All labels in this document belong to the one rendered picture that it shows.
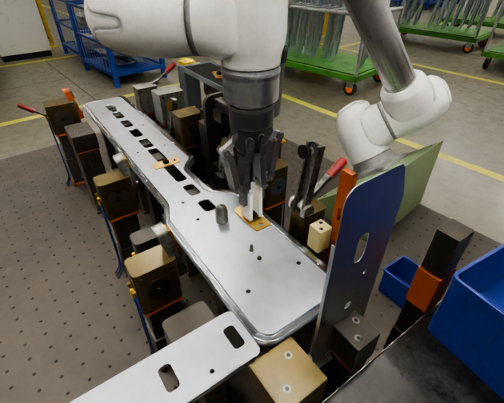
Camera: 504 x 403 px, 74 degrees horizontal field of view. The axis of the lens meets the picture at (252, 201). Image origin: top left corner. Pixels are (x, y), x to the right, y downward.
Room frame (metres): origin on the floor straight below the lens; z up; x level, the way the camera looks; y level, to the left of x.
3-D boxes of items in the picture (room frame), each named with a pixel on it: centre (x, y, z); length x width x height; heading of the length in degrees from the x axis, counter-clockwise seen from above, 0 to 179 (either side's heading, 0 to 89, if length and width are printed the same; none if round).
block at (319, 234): (0.54, -0.15, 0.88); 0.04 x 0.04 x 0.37; 35
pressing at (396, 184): (0.31, -0.14, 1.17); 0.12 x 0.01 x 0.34; 125
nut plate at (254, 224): (0.54, 0.00, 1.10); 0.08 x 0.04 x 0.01; 35
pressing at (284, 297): (0.93, 0.29, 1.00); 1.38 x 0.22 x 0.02; 35
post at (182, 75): (1.51, 0.28, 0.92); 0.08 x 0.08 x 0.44; 35
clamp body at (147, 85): (1.50, 0.46, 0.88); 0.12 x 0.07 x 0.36; 125
